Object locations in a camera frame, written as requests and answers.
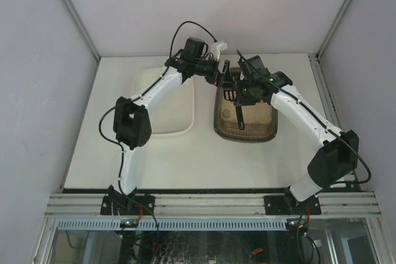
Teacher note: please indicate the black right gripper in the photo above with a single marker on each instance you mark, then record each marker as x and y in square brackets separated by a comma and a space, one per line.
[237, 91]

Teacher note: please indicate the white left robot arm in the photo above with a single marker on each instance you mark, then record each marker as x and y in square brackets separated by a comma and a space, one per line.
[131, 122]

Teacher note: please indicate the grey slotted cable duct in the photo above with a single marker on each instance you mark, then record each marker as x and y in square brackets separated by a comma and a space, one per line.
[197, 224]

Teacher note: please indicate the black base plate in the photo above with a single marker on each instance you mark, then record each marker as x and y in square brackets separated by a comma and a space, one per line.
[127, 206]
[281, 205]

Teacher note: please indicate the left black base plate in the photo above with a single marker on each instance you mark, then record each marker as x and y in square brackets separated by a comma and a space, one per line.
[127, 206]

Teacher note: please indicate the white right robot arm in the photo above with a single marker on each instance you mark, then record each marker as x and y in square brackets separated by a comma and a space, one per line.
[336, 151]

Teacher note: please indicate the aluminium mounting rail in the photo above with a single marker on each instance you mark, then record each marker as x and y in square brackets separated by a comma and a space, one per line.
[328, 205]

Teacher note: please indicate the green clump near left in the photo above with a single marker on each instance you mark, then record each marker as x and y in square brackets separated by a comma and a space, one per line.
[226, 113]

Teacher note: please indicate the beige pellet litter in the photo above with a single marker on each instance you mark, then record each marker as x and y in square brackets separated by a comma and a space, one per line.
[261, 121]

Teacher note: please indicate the white plastic bin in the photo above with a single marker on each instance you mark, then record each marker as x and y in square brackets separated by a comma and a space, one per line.
[169, 100]

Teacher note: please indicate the black slotted litter scoop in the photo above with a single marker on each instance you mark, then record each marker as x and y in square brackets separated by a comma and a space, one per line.
[230, 94]

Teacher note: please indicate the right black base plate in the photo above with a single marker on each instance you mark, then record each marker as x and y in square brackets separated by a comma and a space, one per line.
[281, 205]

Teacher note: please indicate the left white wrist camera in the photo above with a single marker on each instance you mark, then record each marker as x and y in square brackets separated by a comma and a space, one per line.
[217, 48]

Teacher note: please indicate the dark translucent litter box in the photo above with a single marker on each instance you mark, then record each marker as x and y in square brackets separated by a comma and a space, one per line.
[238, 115]

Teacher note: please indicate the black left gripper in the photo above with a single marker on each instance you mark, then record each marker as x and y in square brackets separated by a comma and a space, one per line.
[218, 73]

